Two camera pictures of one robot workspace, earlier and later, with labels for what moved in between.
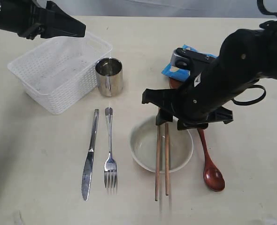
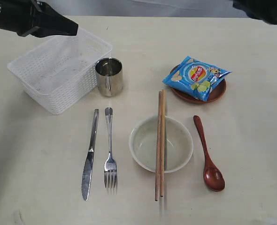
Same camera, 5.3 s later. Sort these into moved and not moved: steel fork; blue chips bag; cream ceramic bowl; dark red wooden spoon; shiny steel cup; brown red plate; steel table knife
Moved: brown red plate; blue chips bag
Not moved: dark red wooden spoon; shiny steel cup; steel fork; cream ceramic bowl; steel table knife
